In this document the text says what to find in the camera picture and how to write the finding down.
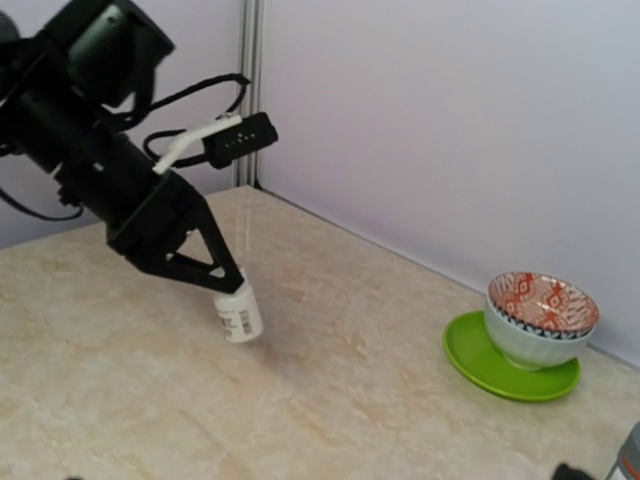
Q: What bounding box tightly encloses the amber bottle grey cap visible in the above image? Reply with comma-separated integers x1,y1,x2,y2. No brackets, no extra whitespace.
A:
605,422,640,480

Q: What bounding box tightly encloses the left aluminium frame post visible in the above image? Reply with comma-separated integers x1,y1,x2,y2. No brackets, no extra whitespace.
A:
234,0,266,187

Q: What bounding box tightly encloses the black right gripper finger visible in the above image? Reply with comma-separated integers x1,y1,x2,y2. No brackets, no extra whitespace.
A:
552,463,595,480

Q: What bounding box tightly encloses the red patterned white bowl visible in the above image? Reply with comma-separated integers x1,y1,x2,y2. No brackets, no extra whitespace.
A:
484,271,600,371

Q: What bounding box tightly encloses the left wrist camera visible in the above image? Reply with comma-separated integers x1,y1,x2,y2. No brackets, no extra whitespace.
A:
152,112,279,175

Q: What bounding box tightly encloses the small white pill bottle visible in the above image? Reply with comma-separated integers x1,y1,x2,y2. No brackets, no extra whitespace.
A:
214,266,264,344

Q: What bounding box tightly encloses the green plate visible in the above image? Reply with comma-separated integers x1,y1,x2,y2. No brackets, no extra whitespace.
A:
442,310,581,403

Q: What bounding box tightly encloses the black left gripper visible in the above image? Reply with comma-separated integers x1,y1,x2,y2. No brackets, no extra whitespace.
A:
59,164,246,295

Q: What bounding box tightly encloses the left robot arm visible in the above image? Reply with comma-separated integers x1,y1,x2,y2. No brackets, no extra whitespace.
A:
1,1,244,294

